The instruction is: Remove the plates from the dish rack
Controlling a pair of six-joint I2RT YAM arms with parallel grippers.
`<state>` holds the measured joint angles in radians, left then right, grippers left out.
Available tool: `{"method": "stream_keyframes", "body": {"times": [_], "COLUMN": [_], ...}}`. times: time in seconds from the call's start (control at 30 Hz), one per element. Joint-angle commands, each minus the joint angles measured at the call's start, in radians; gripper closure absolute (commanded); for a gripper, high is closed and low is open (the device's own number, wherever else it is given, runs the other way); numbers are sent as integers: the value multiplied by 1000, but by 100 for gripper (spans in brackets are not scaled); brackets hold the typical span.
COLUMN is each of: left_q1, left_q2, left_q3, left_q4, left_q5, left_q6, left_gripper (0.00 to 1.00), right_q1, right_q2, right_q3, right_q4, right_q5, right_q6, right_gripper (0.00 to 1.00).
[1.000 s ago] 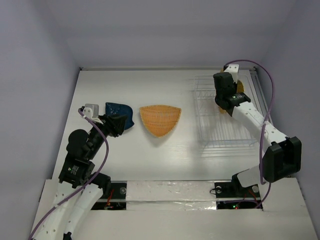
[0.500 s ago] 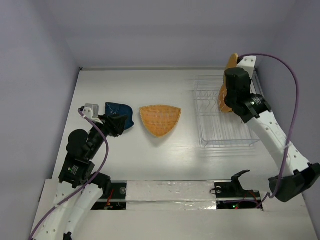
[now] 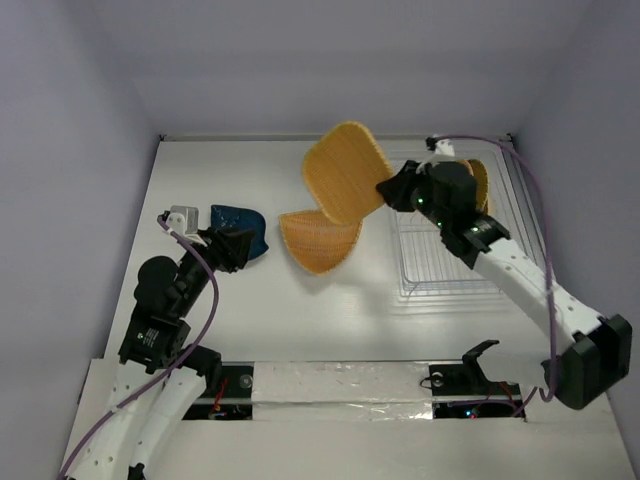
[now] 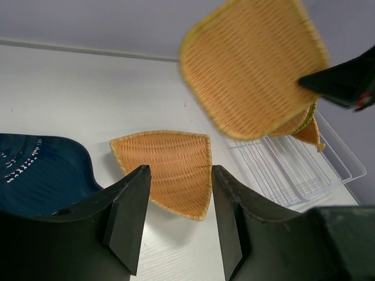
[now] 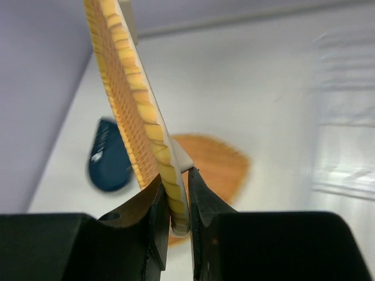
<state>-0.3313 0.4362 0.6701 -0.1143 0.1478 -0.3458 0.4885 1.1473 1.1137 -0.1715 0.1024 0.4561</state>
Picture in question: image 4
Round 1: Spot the triangular woven orange plate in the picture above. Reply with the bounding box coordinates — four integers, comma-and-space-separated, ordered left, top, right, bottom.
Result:
110, 131, 212, 221

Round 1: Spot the dark blue plate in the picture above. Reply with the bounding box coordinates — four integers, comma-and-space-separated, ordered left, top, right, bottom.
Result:
1, 133, 102, 217

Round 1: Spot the small orange woven plate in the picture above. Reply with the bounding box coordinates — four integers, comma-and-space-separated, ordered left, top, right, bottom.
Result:
292, 117, 325, 153

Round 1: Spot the white wire dish rack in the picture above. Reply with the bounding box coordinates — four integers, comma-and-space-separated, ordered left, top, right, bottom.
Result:
224, 112, 367, 212

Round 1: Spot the yellow round woven plate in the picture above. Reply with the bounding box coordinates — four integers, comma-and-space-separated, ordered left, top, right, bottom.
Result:
292, 102, 317, 135

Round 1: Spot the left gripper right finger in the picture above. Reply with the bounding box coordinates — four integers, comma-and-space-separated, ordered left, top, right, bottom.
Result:
212, 165, 374, 280

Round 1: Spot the round orange woven plate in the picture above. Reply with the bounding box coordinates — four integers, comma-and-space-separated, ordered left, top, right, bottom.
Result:
268, 108, 309, 137

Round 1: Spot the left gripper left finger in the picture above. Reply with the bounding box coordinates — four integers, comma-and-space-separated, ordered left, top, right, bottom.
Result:
1, 165, 151, 280

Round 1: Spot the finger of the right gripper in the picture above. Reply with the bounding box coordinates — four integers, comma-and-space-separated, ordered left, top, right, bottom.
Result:
298, 47, 374, 112

